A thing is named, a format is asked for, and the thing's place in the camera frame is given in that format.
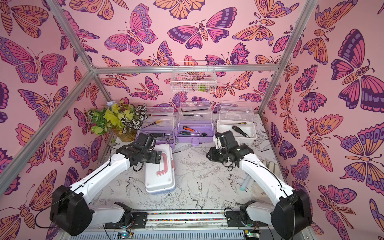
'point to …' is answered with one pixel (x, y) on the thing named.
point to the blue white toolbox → (160, 177)
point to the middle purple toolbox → (195, 122)
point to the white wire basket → (193, 82)
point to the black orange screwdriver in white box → (237, 129)
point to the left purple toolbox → (160, 121)
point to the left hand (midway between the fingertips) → (154, 154)
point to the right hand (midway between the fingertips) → (209, 154)
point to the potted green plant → (119, 117)
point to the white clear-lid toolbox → (237, 117)
